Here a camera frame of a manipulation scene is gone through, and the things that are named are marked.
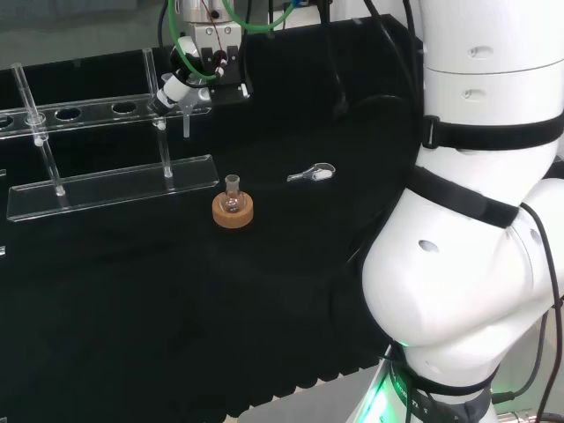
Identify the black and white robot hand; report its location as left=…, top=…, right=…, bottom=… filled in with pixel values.
left=149, top=21, right=255, bottom=119

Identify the clear funnel stand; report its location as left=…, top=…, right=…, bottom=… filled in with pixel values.
left=0, top=48, right=220, bottom=223

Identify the small round-bottom glass flask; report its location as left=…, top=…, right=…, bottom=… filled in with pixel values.
left=221, top=174, right=246, bottom=216

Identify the black bench cloth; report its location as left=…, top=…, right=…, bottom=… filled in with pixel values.
left=0, top=12, right=427, bottom=423

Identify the green cable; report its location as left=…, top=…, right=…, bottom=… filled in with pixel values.
left=168, top=0, right=221, bottom=83
left=220, top=0, right=301, bottom=33

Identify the cork ring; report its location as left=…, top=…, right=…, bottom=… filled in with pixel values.
left=211, top=192, right=256, bottom=232

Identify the black cable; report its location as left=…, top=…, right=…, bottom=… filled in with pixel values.
left=492, top=201, right=564, bottom=423

